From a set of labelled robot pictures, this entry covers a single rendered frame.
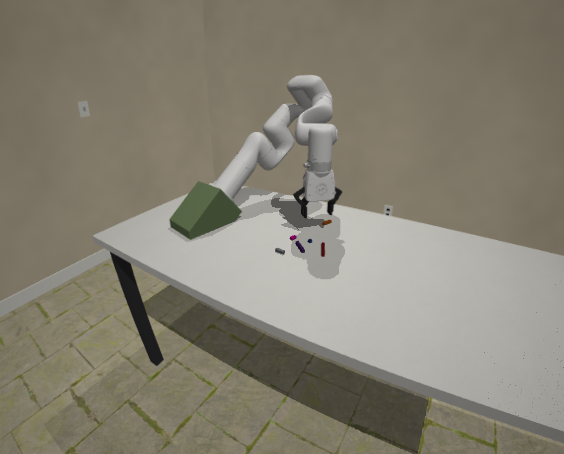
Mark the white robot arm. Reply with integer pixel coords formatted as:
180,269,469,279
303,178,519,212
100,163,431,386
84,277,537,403
209,75,338,203

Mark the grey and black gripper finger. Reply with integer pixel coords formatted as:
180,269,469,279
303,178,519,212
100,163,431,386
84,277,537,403
327,187,342,215
293,187,309,218

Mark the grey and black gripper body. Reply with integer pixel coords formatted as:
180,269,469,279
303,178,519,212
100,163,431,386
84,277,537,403
303,169,335,202

